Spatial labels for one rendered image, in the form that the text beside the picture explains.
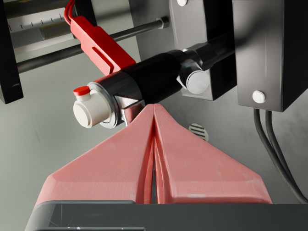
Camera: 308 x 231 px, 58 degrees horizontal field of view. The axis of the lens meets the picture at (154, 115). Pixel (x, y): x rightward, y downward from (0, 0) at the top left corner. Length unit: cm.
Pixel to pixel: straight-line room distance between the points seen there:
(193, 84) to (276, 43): 8
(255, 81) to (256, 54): 2
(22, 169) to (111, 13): 29
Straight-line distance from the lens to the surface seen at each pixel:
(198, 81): 16
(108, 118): 15
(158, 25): 46
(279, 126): 42
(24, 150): 45
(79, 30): 20
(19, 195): 48
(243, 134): 46
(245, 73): 23
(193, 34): 25
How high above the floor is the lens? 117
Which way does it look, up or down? 36 degrees down
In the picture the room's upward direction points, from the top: 121 degrees counter-clockwise
